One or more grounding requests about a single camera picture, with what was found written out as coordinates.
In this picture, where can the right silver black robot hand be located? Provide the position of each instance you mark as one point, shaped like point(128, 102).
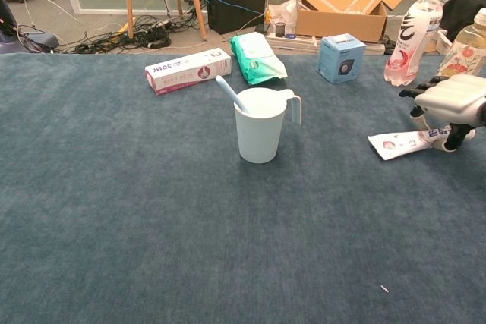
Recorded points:
point(455, 96)

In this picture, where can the white toothpaste tube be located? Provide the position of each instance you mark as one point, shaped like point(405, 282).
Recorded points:
point(395, 145)

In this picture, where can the light blue toothbrush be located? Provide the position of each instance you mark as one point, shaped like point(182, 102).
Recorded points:
point(228, 89)

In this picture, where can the yellow tea bottle white cap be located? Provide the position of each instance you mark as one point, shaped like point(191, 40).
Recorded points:
point(461, 54)

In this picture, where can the clear bottle black cap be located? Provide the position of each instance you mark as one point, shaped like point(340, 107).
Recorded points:
point(410, 35)

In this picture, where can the white toothpaste carton box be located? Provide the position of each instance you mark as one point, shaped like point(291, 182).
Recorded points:
point(186, 71)

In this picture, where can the black cloth cover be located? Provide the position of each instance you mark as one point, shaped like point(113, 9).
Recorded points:
point(461, 9)

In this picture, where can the light blue cube box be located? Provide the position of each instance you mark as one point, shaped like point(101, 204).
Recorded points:
point(339, 58)

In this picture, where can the aluminium profile rails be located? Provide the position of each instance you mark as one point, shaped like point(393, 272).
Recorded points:
point(300, 45)

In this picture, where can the black mesh pen holder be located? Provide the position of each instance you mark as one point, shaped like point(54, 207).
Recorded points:
point(281, 30)

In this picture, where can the white plastic bag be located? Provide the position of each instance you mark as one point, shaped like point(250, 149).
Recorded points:
point(283, 11)

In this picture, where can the green wet wipes pack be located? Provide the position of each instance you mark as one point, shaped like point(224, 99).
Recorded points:
point(258, 58)

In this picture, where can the tiny white scrap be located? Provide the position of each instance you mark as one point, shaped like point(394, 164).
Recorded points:
point(384, 288)

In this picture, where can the blue felt table mat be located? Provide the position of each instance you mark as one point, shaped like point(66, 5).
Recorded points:
point(114, 187)

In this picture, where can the blue-grey machine base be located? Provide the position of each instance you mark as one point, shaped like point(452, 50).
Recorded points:
point(41, 41)

